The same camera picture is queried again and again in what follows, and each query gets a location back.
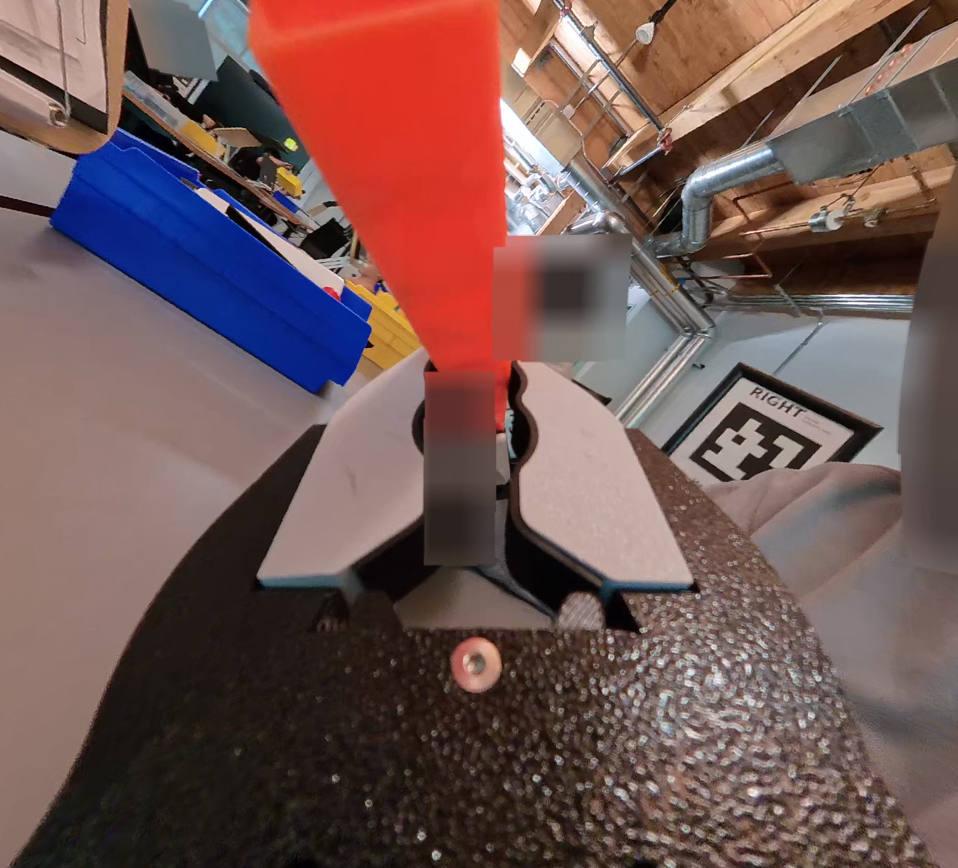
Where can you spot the round metal duct pipe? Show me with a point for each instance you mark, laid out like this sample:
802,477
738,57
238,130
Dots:
711,187

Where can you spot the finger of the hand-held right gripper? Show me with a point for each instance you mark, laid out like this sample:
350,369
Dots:
464,602

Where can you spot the wooden document stand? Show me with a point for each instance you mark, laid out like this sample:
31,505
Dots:
82,22

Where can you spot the framed black and white poster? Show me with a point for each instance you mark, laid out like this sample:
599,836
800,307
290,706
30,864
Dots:
771,434

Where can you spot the grey desk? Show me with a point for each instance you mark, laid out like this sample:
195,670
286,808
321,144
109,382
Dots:
112,434

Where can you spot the blue plastic bin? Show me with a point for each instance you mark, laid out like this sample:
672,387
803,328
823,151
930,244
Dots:
202,269

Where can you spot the yellow plastic bin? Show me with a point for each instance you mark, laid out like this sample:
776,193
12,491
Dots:
389,337

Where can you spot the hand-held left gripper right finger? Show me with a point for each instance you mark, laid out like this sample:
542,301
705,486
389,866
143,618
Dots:
591,501

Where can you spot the rectangular metal air duct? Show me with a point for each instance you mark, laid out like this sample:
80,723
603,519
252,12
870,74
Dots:
883,112

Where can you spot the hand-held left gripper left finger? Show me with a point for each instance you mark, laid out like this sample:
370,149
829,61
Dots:
352,494

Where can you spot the orange segmented bar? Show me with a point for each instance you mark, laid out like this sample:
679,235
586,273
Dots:
389,135

